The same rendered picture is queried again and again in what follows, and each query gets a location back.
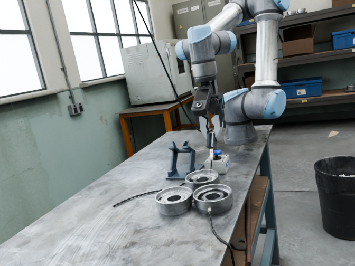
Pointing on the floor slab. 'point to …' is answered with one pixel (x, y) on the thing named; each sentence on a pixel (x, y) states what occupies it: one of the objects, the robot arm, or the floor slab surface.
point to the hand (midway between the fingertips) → (212, 138)
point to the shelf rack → (300, 19)
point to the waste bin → (337, 195)
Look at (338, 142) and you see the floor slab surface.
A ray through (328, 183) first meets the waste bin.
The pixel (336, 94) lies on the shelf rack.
